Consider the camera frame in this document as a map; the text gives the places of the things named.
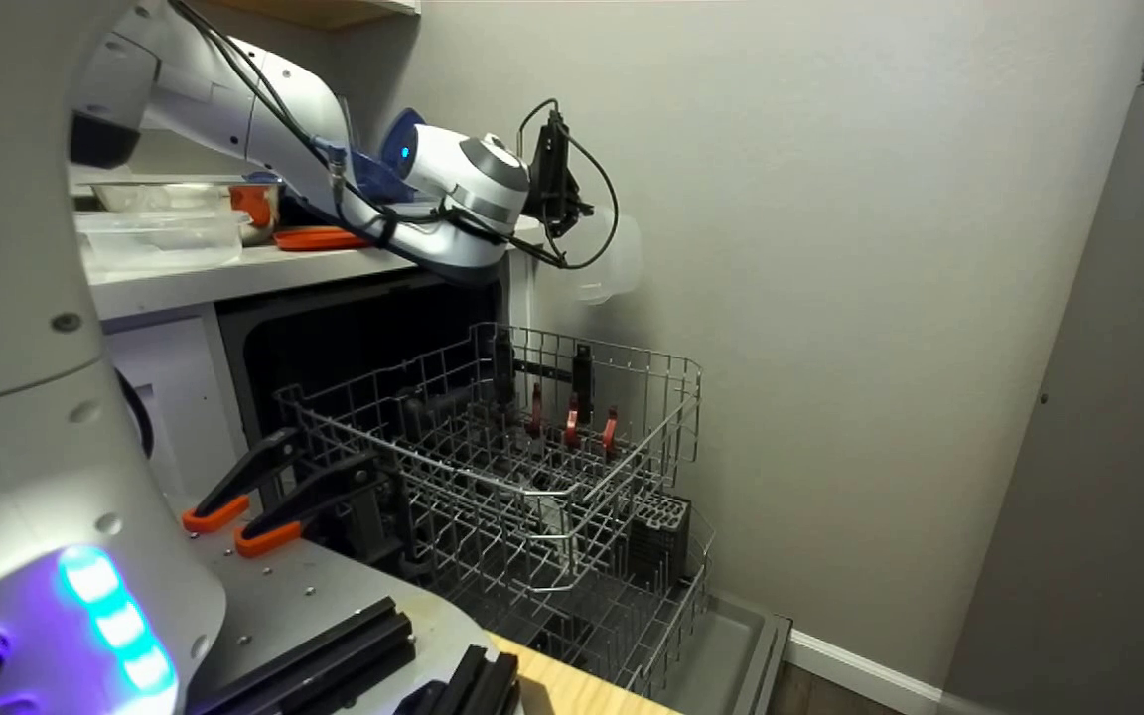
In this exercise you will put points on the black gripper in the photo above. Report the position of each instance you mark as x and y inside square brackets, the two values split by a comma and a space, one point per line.
[553, 193]

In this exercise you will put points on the clear plastic bowl container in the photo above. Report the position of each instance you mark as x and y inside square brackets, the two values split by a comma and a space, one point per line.
[618, 273]

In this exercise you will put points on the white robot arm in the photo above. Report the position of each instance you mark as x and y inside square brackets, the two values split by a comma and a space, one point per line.
[119, 589]

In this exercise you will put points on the open dishwasher door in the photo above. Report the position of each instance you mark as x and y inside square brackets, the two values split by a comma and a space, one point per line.
[713, 656]

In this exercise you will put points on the orange plastic lid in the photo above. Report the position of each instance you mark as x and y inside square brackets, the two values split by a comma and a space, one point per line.
[307, 242]

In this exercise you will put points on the black cutlery basket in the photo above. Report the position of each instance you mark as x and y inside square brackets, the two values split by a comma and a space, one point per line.
[658, 549]

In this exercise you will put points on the white countertop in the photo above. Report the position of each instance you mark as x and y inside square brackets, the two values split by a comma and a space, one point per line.
[239, 273]

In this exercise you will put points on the clear container on counter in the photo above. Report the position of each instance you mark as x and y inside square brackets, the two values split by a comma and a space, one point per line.
[158, 242]

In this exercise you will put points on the black extrusion rails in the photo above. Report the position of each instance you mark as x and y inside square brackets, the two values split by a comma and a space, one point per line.
[324, 672]

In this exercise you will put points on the stainless refrigerator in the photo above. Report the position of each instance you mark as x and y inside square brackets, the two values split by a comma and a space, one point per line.
[1057, 610]

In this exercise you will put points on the upper wire dishwasher rack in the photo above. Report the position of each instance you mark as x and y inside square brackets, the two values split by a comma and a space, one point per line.
[524, 439]

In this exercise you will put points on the wire dishwasher rack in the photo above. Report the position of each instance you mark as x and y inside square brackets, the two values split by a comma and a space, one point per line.
[524, 439]
[597, 624]

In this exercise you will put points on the lower wire dishwasher rack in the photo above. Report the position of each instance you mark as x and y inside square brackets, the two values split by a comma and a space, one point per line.
[597, 624]

